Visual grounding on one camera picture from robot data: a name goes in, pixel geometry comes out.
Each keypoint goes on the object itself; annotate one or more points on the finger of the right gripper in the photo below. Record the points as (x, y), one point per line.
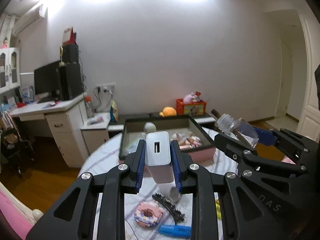
(267, 137)
(240, 152)

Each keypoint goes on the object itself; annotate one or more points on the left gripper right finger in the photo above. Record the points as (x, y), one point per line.
(243, 215)

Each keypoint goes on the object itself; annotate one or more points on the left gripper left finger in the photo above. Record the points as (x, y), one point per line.
(94, 203)

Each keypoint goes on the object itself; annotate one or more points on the clear glass bottle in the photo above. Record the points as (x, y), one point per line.
(238, 129)

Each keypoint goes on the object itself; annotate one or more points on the yellow highlighter pen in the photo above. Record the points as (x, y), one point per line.
(218, 210)

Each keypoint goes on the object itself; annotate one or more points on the clear plastic card box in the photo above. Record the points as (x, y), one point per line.
(131, 147)

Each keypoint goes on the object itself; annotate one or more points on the pink block donut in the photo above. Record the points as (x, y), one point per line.
(148, 214)

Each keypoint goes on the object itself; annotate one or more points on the white power adapter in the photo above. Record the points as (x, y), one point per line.
(158, 157)

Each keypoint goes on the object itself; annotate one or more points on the pink doll figure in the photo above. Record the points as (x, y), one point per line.
(187, 141)

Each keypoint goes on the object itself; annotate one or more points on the black hair clip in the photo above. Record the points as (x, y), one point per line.
(175, 213)

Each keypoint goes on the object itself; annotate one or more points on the white fluffy ball toy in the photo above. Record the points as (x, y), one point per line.
(149, 127)

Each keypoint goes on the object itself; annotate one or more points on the white mini hair dryer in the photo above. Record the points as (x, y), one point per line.
(170, 191)

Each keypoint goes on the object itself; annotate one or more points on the white door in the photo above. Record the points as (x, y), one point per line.
(293, 79)

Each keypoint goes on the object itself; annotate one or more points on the pink black storage box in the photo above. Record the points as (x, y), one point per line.
(133, 130)

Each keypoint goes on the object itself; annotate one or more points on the white bedside drawer unit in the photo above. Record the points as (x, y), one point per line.
(95, 132)

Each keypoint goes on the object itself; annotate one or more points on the blue highlighter pen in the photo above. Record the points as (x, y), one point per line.
(177, 231)

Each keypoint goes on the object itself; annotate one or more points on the red toy storage box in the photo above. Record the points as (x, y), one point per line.
(193, 109)

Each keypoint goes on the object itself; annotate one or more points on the striped white table cover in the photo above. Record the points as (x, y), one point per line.
(106, 157)

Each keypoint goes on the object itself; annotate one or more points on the yellow blue snack bag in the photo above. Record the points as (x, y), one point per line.
(114, 115)

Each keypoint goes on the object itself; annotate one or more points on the white computer desk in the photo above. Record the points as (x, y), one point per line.
(64, 120)

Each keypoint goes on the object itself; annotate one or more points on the orange octopus plush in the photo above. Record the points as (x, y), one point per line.
(168, 111)

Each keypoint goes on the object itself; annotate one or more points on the red-capped water bottle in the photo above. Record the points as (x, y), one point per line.
(89, 106)

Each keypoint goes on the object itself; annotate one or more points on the pink bed quilt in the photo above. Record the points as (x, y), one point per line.
(18, 221)

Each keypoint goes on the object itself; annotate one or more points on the black computer monitor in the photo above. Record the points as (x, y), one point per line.
(46, 81)

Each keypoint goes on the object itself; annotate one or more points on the black speaker box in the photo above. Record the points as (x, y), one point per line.
(70, 53)

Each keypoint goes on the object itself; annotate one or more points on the red desk calendar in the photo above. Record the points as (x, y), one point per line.
(69, 36)

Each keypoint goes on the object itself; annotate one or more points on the white glass-door cabinet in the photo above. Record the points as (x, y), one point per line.
(10, 69)

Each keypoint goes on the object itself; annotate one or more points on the small doll figurine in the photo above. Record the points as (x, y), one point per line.
(5, 43)

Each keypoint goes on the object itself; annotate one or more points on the white air conditioner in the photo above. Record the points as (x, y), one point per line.
(36, 13)

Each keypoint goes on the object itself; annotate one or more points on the white wall power strip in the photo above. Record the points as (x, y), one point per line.
(106, 87)

